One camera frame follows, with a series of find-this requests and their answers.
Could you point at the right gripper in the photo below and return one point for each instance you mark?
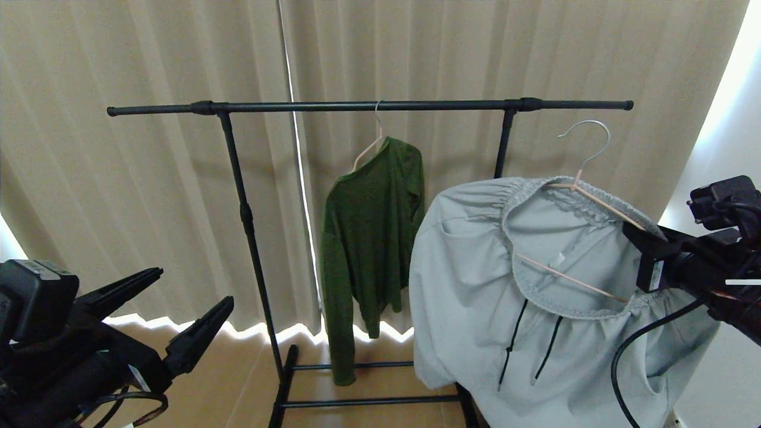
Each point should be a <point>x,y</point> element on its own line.
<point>707,279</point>

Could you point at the pale grey garment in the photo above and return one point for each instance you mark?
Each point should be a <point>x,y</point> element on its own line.
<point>475,285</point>

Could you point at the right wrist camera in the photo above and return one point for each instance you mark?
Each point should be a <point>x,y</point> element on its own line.
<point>722,199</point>

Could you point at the green printed shirt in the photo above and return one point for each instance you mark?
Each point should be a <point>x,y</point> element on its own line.
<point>368,238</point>

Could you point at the black clothes rack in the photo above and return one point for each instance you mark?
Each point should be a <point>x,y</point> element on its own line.
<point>357,106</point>

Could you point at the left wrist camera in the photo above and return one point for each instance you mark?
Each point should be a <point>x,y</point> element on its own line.
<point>32,297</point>

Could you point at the pink clothes hanger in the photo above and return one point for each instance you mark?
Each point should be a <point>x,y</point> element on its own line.
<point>365,154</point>
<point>594,199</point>

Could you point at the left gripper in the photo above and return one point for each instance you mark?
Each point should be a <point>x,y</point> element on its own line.
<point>77,368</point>

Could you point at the beige curtain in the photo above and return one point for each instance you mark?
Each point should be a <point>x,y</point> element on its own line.
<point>148,178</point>

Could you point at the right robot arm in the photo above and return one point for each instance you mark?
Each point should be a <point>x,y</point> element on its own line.
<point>749,220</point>

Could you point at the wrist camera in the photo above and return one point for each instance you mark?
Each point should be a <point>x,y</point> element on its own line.
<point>32,297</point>
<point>722,199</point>

